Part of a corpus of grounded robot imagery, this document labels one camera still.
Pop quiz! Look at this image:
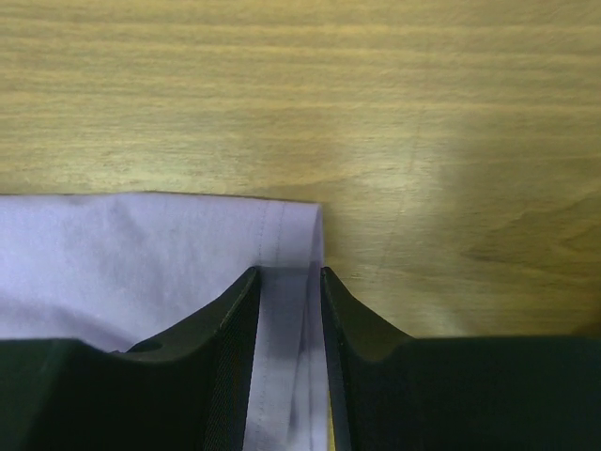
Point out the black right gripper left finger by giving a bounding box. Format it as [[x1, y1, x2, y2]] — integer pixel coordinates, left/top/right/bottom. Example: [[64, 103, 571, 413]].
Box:
[[1, 268, 260, 450]]

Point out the lavender t-shirt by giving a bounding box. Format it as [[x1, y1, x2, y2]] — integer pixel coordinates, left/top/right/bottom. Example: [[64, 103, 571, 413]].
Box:
[[1, 194, 329, 450]]

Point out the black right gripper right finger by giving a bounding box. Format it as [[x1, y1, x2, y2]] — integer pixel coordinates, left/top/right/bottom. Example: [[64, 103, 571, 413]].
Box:
[[321, 268, 600, 450]]

